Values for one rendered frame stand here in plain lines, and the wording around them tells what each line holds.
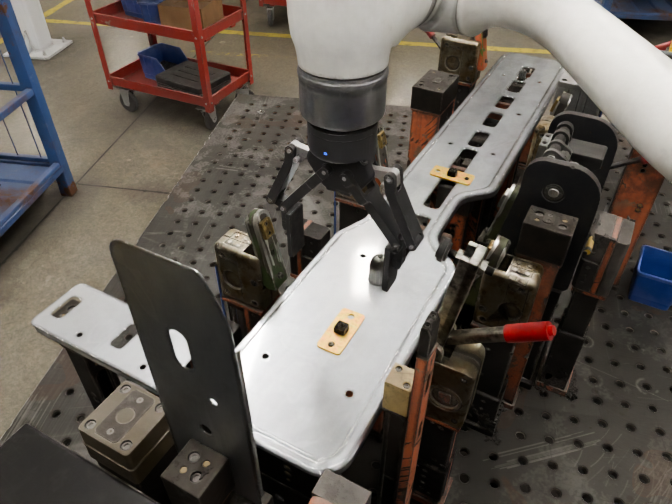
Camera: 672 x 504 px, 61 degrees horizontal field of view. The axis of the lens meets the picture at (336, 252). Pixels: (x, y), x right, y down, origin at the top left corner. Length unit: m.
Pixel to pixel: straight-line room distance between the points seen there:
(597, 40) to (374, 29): 0.18
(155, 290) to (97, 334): 0.42
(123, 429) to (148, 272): 0.27
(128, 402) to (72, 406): 0.50
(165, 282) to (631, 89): 0.38
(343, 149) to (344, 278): 0.35
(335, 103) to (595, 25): 0.23
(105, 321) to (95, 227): 1.97
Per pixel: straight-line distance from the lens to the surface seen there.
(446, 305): 0.68
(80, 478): 0.72
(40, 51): 4.96
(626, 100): 0.48
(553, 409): 1.18
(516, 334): 0.68
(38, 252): 2.81
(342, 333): 0.81
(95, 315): 0.92
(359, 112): 0.57
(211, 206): 1.60
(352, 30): 0.53
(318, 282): 0.90
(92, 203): 3.03
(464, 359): 0.75
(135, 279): 0.49
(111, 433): 0.70
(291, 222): 0.72
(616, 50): 0.51
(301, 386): 0.77
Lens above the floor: 1.62
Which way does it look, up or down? 40 degrees down
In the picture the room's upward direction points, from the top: straight up
